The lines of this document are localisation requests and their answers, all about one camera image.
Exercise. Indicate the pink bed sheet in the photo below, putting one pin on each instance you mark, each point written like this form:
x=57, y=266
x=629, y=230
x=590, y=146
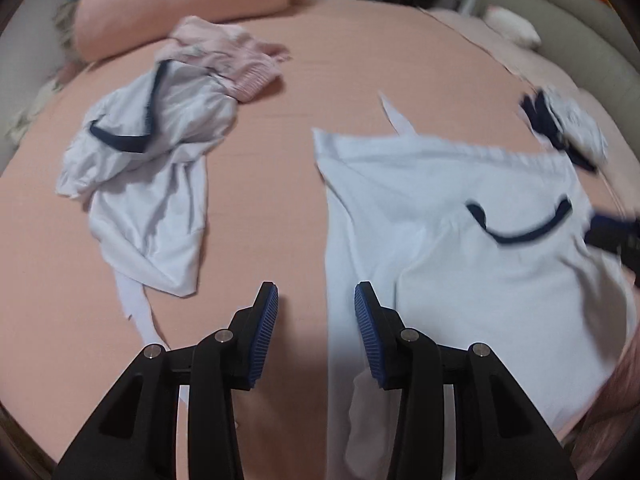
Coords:
x=280, y=185

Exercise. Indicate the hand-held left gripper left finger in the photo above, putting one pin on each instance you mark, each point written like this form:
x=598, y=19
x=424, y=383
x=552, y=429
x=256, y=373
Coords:
x=262, y=335

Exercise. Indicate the navy blue folded garment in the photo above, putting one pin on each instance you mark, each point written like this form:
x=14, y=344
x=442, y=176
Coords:
x=542, y=120

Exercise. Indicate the light blue patterned folded garment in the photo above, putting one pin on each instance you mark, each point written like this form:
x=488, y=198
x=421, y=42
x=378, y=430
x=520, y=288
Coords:
x=580, y=125

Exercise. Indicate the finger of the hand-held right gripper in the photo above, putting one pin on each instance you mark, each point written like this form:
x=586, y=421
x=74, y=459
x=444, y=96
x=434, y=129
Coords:
x=617, y=232

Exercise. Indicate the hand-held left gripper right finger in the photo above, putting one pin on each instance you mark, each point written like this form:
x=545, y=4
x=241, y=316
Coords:
x=367, y=335

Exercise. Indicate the pink pillow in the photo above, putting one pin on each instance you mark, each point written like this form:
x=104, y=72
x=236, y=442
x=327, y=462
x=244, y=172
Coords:
x=175, y=0

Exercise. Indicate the pale shirt with navy collar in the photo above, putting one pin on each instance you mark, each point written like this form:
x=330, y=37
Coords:
x=150, y=210

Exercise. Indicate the padded beige headboard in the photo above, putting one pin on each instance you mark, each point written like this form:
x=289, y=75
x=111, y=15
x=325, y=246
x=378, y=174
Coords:
x=575, y=20

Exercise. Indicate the pink crumpled garment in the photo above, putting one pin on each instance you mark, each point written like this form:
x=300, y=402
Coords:
x=240, y=65

